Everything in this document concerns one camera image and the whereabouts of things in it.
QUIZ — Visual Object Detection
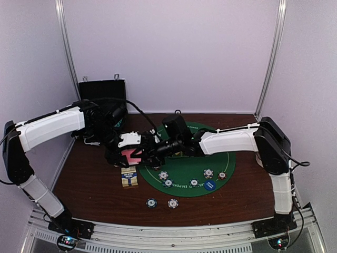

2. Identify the teal blue chip stack in case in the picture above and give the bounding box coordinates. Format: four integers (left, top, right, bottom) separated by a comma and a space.
114, 119, 125, 129

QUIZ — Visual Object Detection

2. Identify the blue beige 10 chip stack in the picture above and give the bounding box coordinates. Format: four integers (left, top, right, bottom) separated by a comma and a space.
167, 199, 179, 209

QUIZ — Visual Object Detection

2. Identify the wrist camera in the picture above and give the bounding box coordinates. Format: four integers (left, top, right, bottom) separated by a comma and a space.
117, 130, 158, 148
162, 114, 192, 141

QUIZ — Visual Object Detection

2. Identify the blue small blind button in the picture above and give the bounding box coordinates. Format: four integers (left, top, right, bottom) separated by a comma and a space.
204, 180, 216, 191

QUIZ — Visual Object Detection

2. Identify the green round poker mat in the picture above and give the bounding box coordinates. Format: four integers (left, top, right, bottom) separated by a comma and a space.
137, 122, 236, 198

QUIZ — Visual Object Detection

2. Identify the blue beige chip mat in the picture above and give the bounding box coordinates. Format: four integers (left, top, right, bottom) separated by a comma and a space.
158, 171, 169, 180
203, 169, 214, 179

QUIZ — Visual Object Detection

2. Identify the blue green 50 chip stack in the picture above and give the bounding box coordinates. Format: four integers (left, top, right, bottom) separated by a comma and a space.
146, 198, 157, 208

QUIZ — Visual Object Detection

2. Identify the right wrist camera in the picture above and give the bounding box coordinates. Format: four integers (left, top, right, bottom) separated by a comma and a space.
162, 114, 192, 141

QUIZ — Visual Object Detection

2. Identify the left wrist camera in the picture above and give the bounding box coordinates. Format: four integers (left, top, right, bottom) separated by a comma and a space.
117, 130, 158, 148

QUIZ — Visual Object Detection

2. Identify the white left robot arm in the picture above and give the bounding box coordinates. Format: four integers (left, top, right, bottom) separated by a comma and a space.
1, 98, 164, 234

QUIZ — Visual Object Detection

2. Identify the pink playing cards pile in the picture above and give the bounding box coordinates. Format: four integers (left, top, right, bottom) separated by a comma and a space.
121, 149, 143, 166

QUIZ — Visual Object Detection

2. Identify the black poker chip case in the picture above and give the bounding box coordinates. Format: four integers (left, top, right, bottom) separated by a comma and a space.
72, 79, 128, 145

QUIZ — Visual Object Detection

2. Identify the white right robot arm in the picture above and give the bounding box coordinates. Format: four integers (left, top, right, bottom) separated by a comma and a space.
141, 114, 310, 233

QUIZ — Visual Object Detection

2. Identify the open card deck box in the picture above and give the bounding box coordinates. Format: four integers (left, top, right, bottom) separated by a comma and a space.
121, 166, 138, 188

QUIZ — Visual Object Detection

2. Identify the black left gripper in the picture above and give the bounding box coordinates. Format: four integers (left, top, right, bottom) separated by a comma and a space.
90, 121, 131, 168

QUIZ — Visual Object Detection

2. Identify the blue green chip mat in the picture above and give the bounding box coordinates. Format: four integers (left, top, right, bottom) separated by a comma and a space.
162, 179, 173, 188
190, 179, 199, 187

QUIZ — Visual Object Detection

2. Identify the aluminium front rail base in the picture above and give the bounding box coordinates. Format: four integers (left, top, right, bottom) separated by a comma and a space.
19, 207, 328, 252

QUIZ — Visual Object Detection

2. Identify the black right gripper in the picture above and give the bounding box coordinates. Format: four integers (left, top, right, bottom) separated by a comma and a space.
131, 137, 182, 168

